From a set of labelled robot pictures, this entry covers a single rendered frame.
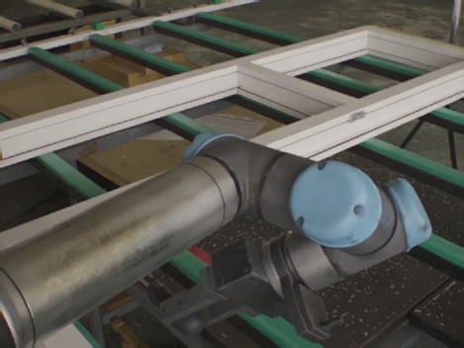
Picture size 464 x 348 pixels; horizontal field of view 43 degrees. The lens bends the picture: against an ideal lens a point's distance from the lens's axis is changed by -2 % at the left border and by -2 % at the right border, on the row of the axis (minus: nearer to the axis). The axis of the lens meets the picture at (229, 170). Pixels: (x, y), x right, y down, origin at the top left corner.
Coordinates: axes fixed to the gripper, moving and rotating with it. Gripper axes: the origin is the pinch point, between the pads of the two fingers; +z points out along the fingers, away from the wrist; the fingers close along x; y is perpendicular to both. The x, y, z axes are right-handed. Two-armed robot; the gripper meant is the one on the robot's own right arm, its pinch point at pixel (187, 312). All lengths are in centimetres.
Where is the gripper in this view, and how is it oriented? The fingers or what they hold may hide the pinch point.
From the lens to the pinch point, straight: 76.9
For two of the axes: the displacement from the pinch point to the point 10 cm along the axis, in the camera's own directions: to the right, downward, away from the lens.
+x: -5.3, -4.3, -7.3
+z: -8.3, 4.5, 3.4
